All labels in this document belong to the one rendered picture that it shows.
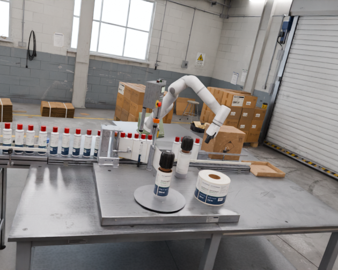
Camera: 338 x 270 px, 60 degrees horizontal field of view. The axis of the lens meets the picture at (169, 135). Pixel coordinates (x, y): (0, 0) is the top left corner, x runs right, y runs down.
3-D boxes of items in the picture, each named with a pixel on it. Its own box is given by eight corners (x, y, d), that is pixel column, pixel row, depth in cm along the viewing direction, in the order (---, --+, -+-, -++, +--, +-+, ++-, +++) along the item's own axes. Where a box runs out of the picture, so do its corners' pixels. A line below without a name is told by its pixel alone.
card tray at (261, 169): (256, 176, 250) (257, 172, 249) (240, 164, 273) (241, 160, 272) (284, 177, 260) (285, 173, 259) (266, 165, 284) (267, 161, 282)
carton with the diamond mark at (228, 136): (210, 158, 266) (217, 130, 259) (200, 149, 287) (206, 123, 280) (239, 160, 276) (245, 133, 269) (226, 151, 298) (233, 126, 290)
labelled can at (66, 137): (60, 156, 204) (63, 128, 198) (60, 153, 208) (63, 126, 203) (68, 156, 206) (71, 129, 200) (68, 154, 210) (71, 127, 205)
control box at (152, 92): (142, 106, 218) (146, 81, 212) (149, 104, 233) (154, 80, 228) (154, 109, 215) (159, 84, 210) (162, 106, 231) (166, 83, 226)
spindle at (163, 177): (154, 200, 166) (163, 154, 158) (151, 193, 174) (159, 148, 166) (169, 200, 169) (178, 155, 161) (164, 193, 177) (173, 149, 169)
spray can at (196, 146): (191, 163, 238) (196, 139, 232) (188, 160, 243) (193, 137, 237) (196, 163, 240) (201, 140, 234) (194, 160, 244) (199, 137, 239)
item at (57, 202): (7, 242, 125) (7, 238, 125) (40, 133, 260) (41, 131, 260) (357, 227, 197) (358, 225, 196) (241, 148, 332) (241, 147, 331)
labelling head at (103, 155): (97, 165, 200) (102, 129, 193) (96, 157, 212) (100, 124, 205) (118, 166, 205) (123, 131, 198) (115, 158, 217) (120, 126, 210)
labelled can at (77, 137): (72, 157, 206) (74, 129, 201) (72, 154, 211) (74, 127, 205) (79, 157, 208) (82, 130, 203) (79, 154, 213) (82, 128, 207)
